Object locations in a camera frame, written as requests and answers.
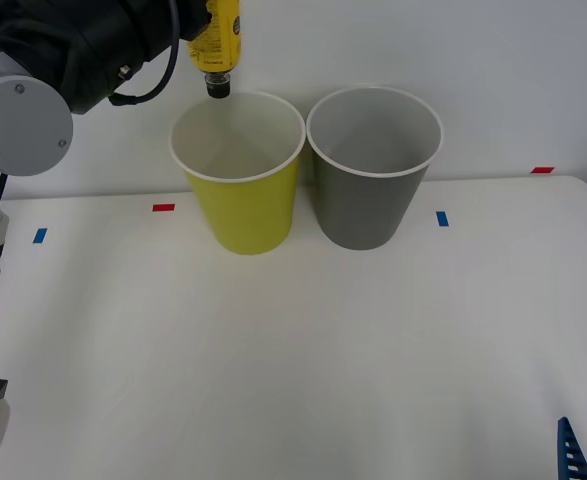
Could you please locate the yellow bottle with black cap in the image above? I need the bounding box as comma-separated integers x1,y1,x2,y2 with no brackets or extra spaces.
186,0,245,101

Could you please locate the grey plastic waste bin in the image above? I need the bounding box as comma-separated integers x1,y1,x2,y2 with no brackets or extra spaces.
305,86,445,252

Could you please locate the yellow-green plastic waste bin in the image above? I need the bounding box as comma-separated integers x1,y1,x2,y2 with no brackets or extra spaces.
168,90,308,257

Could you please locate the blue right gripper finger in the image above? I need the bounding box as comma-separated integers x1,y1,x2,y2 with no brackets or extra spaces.
557,416,587,480

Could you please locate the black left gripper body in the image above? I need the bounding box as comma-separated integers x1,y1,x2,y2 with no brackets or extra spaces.
174,0,214,43

